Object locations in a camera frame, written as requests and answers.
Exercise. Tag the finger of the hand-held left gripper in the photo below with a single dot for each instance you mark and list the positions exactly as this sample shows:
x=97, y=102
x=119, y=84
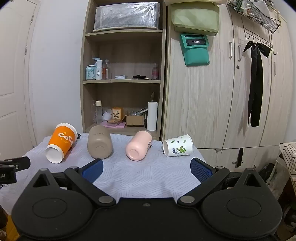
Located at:
x=22, y=163

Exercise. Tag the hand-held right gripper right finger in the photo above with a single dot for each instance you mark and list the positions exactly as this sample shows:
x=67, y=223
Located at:
x=201, y=169

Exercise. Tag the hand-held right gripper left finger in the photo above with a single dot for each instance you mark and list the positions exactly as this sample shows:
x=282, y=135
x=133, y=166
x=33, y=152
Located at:
x=92, y=169

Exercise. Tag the taupe tumbler cup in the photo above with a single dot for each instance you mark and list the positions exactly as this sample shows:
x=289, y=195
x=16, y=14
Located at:
x=99, y=141

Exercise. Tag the white floral paper cup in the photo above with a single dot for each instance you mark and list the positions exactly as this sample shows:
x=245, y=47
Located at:
x=179, y=146

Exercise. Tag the orange paper cup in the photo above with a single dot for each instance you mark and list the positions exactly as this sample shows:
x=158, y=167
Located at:
x=62, y=139

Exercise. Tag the pink tumbler cup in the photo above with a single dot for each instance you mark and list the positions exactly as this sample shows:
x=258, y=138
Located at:
x=138, y=146

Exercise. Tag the white patterned tablecloth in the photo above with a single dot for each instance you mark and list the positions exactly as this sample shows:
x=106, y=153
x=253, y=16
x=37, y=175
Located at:
x=143, y=176

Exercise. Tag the brown wooden box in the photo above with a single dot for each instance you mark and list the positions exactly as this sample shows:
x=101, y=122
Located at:
x=113, y=121

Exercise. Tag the pink pad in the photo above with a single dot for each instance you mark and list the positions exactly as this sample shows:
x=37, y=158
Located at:
x=121, y=125

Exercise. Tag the clear bottle with beige cap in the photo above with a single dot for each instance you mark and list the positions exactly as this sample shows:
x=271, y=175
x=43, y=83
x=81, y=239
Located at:
x=99, y=113

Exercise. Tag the yellow floral box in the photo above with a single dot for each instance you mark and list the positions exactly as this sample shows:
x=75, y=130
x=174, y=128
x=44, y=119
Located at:
x=118, y=113

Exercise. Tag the cardboard box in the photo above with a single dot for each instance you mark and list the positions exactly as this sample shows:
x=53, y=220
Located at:
x=135, y=120

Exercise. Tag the light wooden wardrobe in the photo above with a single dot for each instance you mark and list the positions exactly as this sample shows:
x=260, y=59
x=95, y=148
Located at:
x=196, y=104

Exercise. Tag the black bag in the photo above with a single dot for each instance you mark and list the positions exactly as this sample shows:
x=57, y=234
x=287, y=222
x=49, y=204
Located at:
x=267, y=173

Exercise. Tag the white paper towel roll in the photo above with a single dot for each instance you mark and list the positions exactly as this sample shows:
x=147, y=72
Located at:
x=152, y=115

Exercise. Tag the white door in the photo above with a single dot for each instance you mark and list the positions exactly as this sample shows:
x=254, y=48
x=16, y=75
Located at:
x=13, y=81

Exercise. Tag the geometric patterned box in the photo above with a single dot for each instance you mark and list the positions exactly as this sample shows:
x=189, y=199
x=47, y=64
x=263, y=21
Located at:
x=289, y=160

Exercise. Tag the small white tin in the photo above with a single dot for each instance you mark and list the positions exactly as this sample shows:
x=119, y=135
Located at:
x=120, y=77

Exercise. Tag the teal and white jar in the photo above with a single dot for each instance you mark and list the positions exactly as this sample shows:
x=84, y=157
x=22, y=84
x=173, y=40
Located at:
x=90, y=73

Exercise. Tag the clear bottle with red liquid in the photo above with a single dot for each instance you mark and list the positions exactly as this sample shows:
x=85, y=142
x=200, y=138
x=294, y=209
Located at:
x=106, y=70

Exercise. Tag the white pump bottle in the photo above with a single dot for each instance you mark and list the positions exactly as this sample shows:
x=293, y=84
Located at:
x=99, y=69

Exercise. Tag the black ribbon bow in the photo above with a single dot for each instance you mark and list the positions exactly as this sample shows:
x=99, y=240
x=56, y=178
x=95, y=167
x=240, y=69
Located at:
x=256, y=81

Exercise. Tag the flat black case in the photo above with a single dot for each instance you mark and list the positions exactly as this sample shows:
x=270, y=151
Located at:
x=141, y=77

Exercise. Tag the pink clear bottle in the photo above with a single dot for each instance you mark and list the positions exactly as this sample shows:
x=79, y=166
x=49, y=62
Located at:
x=155, y=73

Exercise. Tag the teal bag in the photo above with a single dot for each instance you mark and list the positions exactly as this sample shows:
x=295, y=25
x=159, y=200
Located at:
x=196, y=54

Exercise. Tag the wooden shelf unit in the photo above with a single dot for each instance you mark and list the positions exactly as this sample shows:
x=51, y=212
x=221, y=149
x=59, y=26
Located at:
x=124, y=53

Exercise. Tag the light green bag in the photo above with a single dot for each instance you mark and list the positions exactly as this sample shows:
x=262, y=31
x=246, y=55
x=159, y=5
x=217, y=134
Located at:
x=195, y=19

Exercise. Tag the silver storage box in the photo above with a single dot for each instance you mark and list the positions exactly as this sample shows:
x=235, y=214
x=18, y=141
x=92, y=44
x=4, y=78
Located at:
x=127, y=16

